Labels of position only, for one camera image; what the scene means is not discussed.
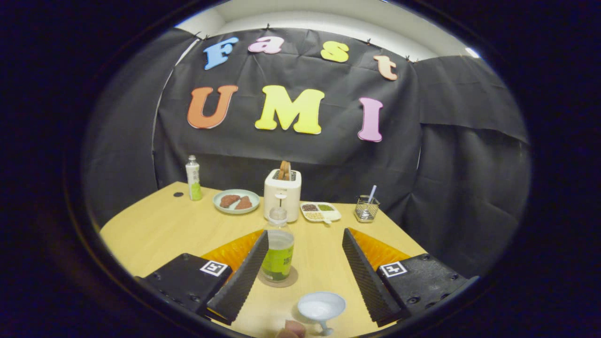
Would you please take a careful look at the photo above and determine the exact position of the white divided dish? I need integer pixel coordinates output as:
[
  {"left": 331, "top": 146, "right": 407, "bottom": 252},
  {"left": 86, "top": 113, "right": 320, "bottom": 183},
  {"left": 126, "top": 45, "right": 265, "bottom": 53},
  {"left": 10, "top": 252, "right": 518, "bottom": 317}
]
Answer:
[{"left": 300, "top": 201, "right": 342, "bottom": 224}]

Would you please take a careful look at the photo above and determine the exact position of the slim white green bottle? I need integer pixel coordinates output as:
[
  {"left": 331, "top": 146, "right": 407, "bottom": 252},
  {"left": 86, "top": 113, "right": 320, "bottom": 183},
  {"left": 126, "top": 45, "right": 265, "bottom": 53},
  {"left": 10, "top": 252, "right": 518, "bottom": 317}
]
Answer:
[{"left": 185, "top": 155, "right": 203, "bottom": 201}]

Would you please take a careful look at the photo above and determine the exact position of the clear juice bottle green label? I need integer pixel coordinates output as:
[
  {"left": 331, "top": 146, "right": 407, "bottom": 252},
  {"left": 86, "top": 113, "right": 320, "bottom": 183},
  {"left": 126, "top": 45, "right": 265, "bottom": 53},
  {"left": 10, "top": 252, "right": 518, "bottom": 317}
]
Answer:
[{"left": 260, "top": 207, "right": 295, "bottom": 283}]

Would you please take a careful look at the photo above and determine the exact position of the pale green plate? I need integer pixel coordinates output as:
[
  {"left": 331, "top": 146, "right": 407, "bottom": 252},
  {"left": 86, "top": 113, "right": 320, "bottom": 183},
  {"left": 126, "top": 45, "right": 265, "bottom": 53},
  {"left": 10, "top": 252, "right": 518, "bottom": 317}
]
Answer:
[{"left": 213, "top": 189, "right": 261, "bottom": 215}]

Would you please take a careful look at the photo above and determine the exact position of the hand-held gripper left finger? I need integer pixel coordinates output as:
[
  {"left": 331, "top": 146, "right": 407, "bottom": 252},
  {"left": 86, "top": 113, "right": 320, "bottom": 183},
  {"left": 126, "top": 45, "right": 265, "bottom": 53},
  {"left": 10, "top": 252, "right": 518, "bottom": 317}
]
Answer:
[{"left": 136, "top": 230, "right": 270, "bottom": 325}]

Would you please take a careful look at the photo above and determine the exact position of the wire mesh holder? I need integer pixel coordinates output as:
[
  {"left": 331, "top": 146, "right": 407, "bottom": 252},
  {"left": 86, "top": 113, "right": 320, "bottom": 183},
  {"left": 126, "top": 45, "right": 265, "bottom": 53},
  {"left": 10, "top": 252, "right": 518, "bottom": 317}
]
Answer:
[{"left": 354, "top": 195, "right": 381, "bottom": 223}]

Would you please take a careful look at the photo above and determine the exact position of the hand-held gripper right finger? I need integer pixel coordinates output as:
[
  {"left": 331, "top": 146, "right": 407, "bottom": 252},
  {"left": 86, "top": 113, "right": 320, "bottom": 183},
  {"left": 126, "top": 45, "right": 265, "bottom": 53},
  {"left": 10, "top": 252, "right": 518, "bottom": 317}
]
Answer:
[{"left": 342, "top": 228, "right": 479, "bottom": 328}]

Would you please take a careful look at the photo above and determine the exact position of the white toaster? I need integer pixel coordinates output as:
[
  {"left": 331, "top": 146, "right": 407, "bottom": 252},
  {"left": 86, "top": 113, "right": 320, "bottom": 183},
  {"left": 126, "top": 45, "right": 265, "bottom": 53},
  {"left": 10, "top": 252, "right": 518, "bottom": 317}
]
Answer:
[{"left": 263, "top": 169, "right": 302, "bottom": 223}]

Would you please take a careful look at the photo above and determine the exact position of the round brown coaster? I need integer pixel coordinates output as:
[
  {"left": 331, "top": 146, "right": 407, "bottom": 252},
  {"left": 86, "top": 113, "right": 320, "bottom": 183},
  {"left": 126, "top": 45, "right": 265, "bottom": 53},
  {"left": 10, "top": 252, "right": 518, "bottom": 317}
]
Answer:
[{"left": 257, "top": 267, "right": 299, "bottom": 288}]

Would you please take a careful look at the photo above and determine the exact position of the pale blue cup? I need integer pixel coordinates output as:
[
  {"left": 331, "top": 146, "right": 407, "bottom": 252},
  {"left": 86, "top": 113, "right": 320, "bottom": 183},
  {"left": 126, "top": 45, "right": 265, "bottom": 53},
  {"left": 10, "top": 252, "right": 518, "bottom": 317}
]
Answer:
[{"left": 297, "top": 292, "right": 347, "bottom": 337}]

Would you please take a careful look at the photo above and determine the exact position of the black backdrop cloth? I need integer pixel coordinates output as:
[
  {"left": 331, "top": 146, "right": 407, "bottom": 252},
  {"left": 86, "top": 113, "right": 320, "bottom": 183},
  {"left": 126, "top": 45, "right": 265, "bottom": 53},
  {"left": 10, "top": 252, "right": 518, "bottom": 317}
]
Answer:
[{"left": 82, "top": 27, "right": 533, "bottom": 277}]

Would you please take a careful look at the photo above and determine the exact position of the wooden table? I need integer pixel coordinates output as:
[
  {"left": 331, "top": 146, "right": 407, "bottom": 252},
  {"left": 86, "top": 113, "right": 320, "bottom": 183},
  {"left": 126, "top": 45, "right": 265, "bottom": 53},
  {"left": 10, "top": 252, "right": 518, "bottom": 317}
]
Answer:
[{"left": 99, "top": 181, "right": 428, "bottom": 338}]

